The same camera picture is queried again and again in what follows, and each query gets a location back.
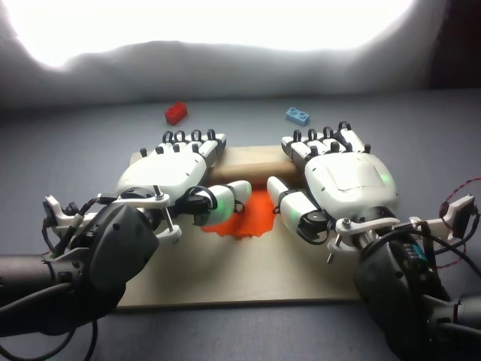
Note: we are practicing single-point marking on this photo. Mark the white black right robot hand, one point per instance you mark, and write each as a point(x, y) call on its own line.
point(349, 184)

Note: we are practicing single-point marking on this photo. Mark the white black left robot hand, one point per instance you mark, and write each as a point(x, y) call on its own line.
point(165, 173)

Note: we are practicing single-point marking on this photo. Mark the wooden rolling pin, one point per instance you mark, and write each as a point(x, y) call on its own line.
point(255, 170)

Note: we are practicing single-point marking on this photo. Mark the red toy brick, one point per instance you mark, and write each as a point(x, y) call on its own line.
point(176, 112)

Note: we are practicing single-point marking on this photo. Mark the blue flat toy brick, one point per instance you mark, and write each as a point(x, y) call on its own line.
point(298, 116)

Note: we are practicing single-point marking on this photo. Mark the orange play dough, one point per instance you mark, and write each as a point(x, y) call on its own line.
point(255, 218)

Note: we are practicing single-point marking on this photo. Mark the grey table cloth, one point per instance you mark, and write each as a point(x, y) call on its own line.
point(56, 150)

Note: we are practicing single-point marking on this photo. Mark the light wooden board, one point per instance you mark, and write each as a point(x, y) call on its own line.
point(244, 270)

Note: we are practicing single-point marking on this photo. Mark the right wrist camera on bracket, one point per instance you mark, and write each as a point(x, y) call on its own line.
point(460, 214)

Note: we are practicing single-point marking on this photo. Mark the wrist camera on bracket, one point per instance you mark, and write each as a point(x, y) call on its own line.
point(460, 214)
point(56, 214)

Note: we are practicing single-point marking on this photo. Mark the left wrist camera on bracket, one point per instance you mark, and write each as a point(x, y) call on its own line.
point(56, 214)

